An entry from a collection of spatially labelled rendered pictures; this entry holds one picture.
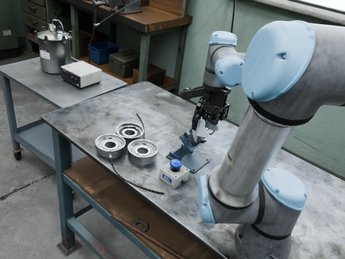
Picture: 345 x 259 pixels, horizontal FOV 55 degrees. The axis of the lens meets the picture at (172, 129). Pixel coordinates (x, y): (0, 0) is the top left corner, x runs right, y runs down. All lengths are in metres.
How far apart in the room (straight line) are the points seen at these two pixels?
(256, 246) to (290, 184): 0.19
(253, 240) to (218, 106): 0.40
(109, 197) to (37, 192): 0.93
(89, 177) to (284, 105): 1.10
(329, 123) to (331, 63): 2.08
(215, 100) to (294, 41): 0.58
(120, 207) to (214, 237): 0.50
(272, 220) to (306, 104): 0.40
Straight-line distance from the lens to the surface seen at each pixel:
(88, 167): 1.53
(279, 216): 0.84
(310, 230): 1.10
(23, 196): 2.24
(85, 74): 1.87
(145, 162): 1.13
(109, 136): 1.23
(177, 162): 1.06
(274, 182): 0.82
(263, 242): 0.91
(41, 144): 2.28
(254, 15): 2.62
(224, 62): 0.84
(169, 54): 3.17
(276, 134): 0.58
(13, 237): 2.04
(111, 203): 1.36
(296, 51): 0.47
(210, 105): 1.03
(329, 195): 1.27
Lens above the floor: 1.52
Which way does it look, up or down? 32 degrees down
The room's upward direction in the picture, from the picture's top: 8 degrees clockwise
